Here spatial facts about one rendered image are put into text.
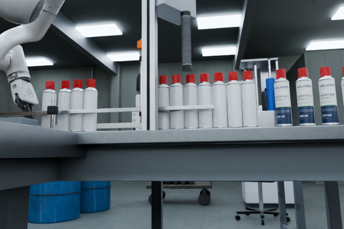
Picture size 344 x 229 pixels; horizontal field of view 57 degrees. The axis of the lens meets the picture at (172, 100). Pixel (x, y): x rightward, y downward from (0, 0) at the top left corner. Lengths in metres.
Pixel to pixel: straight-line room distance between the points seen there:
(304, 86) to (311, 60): 8.19
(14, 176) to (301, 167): 0.42
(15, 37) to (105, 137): 0.89
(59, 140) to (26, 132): 0.08
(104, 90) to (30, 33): 10.49
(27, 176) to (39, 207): 3.76
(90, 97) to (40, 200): 3.12
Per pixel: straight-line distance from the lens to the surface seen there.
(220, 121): 1.12
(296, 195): 2.33
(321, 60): 9.42
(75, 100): 1.25
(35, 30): 1.36
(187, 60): 1.07
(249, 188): 4.94
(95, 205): 4.79
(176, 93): 1.14
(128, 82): 11.58
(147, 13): 1.11
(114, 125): 1.24
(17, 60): 1.42
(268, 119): 1.18
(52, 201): 4.22
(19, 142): 0.41
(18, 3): 0.78
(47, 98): 1.31
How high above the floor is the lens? 0.79
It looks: 10 degrees up
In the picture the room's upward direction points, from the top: 1 degrees counter-clockwise
